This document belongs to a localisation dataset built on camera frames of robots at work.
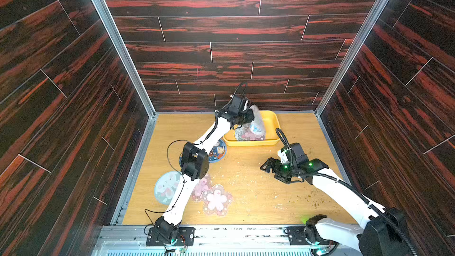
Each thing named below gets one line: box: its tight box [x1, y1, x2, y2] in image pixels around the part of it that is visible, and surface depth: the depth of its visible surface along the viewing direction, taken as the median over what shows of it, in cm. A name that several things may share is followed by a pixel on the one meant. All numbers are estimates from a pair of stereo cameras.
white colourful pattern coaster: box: [249, 104, 266, 137], surface depth 97 cm
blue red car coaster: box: [208, 136, 227, 163], surface depth 103 cm
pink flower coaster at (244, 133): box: [233, 123, 266, 142], surface depth 107 cm
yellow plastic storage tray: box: [222, 110, 281, 146], surface depth 110 cm
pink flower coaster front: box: [201, 183, 233, 216], surface depth 85 cm
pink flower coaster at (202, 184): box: [191, 174, 213, 203], surface depth 90 cm
